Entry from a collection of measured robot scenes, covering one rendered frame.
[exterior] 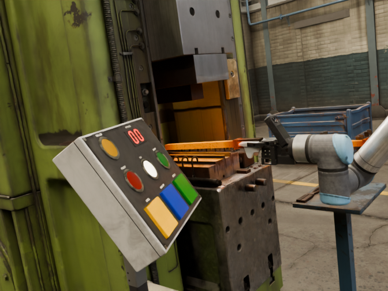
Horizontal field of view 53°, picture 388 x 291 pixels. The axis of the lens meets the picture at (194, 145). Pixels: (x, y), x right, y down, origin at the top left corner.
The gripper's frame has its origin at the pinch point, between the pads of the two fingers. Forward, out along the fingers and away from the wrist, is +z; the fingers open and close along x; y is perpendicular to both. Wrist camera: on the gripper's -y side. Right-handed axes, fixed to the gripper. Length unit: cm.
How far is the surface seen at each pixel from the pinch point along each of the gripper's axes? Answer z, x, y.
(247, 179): 1.2, 2.4, 14.8
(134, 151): -6, -57, -9
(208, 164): 9.9, -8.9, 6.6
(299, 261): 34, 111, 104
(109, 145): -9, -66, -12
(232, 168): 7.3, 2.8, 10.9
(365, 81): 165, 798, 19
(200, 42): 8.0, -7.7, -35.9
